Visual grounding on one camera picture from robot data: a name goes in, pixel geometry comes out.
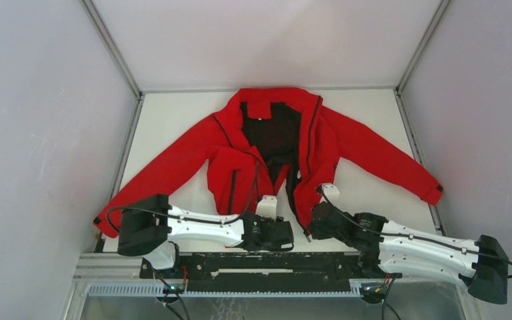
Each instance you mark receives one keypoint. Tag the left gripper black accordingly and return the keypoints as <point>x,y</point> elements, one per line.
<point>262,219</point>

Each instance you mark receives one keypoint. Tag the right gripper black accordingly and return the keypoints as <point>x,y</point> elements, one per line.
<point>316,233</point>

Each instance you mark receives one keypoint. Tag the red jacket black lining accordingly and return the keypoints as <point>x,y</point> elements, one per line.
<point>265,139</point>

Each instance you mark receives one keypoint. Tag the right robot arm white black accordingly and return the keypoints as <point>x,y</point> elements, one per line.
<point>386,246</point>

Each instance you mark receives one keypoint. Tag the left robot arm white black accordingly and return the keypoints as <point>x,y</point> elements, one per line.
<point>151,228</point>

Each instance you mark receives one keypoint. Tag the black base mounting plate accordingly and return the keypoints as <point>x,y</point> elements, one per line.
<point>268,271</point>

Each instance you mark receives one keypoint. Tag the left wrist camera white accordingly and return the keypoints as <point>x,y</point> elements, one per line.
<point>267,207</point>

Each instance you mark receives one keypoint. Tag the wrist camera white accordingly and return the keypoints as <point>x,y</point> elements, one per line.
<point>330,193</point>
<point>267,207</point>

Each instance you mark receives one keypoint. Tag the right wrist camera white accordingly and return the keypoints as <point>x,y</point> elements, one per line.
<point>330,193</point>

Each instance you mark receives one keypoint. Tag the white slotted cable duct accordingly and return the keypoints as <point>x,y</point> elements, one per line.
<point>159,290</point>

